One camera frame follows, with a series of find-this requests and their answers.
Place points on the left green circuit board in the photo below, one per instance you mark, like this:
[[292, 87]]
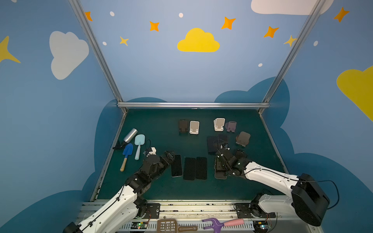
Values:
[[139, 225]]

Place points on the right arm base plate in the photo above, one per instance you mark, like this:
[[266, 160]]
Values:
[[246, 210]]

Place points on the white phone stand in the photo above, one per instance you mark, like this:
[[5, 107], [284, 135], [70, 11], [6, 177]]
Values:
[[219, 124]]

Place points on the black phone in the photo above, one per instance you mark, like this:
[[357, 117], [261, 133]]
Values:
[[189, 169], [176, 169], [220, 175], [201, 168], [212, 145]]

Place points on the light blue spatula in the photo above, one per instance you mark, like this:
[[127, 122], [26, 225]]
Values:
[[139, 141]]

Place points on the purple pink toy fork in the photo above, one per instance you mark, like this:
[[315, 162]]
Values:
[[217, 225]]

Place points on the green circuit board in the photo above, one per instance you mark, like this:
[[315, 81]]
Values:
[[139, 225], [260, 227]]

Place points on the silver metal cylinder tool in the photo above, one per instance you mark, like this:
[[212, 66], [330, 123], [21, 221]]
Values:
[[120, 145]]

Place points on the aluminium frame back bar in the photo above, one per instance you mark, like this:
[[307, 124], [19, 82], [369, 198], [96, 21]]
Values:
[[191, 105]]

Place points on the aluminium frame post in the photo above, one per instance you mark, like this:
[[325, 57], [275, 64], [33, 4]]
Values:
[[302, 36], [84, 22]]

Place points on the blue toy shovel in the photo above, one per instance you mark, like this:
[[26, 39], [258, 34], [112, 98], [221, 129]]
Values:
[[128, 150]]

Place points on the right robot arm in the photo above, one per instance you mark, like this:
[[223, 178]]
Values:
[[301, 195]]

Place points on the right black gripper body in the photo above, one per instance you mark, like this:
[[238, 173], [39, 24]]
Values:
[[221, 157]]

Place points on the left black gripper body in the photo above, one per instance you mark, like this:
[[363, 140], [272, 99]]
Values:
[[167, 158]]

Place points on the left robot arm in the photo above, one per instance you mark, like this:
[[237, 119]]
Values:
[[128, 202]]

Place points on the aluminium frame right post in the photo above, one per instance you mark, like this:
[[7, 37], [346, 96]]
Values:
[[302, 36]]

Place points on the black stand back left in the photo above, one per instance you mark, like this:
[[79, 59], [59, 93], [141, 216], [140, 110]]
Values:
[[183, 126]]

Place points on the brown slotted spatula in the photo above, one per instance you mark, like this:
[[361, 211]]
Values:
[[171, 226]]

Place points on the right green circuit board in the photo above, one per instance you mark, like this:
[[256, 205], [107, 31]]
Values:
[[260, 227]]

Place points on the aluminium frame left post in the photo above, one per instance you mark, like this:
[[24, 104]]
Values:
[[84, 22]]

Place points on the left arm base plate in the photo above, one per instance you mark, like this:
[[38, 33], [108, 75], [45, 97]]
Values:
[[152, 211]]

